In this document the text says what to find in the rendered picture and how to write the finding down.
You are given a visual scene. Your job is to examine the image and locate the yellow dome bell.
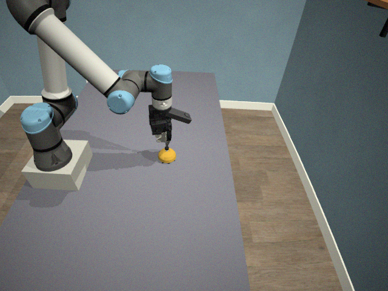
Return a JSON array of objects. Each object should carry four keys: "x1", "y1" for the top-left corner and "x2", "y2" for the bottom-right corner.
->
[{"x1": 158, "y1": 146, "x2": 176, "y2": 164}]

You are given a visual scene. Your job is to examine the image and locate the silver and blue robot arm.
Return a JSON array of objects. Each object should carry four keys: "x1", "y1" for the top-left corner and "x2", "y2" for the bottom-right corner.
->
[{"x1": 6, "y1": 0, "x2": 172, "y2": 172}]

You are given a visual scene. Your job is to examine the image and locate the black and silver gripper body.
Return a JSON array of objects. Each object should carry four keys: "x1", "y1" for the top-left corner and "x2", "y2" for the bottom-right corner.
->
[{"x1": 149, "y1": 105, "x2": 172, "y2": 135}]

